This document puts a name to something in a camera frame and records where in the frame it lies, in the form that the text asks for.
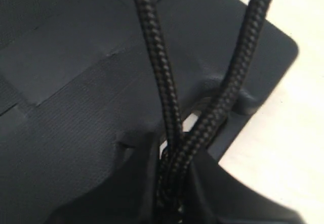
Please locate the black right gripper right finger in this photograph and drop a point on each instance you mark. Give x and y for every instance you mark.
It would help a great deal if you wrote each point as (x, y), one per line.
(214, 196)

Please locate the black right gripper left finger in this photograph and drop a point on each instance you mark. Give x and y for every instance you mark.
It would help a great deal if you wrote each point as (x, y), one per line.
(128, 196)

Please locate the black plastic carry case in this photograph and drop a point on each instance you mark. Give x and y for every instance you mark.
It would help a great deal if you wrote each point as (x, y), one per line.
(83, 81)

